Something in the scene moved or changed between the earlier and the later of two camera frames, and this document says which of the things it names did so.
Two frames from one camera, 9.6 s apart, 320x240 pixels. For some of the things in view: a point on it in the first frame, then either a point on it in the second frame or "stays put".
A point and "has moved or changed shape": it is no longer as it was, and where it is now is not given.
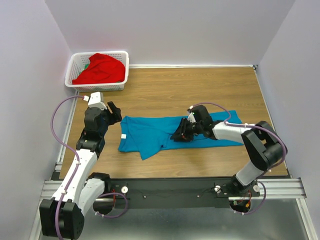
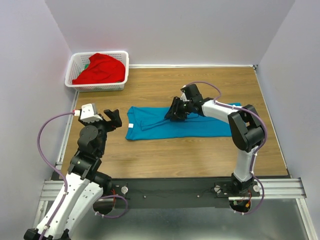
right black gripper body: x=188 y=129 → x=182 y=108
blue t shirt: x=139 y=135 has moved or changed shape
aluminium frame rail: x=288 y=188 stays put
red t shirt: x=103 y=68 stays put
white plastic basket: x=77 y=61 stays put
